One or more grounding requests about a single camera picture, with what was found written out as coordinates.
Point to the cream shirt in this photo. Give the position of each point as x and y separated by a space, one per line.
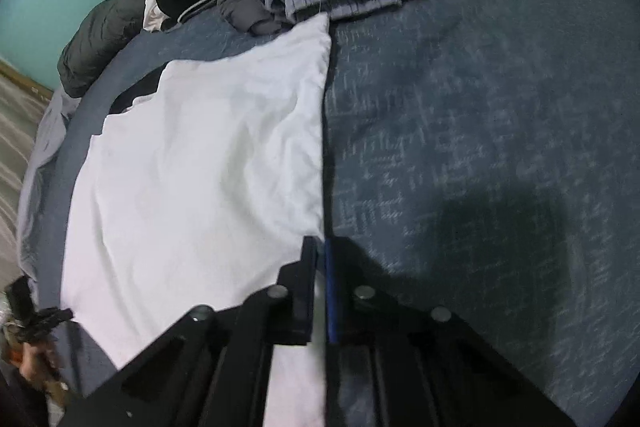
155 14

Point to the person's left hand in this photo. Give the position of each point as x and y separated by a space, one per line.
37 364

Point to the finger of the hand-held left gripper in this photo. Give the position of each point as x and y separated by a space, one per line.
55 318

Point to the bed with blue sheet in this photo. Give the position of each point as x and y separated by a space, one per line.
475 107

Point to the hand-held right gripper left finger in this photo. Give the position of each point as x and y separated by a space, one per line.
307 292

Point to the dark grey duvet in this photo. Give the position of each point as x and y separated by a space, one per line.
110 37

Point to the light grey blanket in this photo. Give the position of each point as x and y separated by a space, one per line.
42 167

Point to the white polo shirt black trim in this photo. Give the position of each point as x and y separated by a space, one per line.
200 167

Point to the wooden strip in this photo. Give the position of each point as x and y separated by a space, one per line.
25 79

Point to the dark grey garment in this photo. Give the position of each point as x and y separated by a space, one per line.
245 12

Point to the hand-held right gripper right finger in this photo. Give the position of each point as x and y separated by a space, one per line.
331 292

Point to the person's left forearm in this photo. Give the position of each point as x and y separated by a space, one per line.
20 407

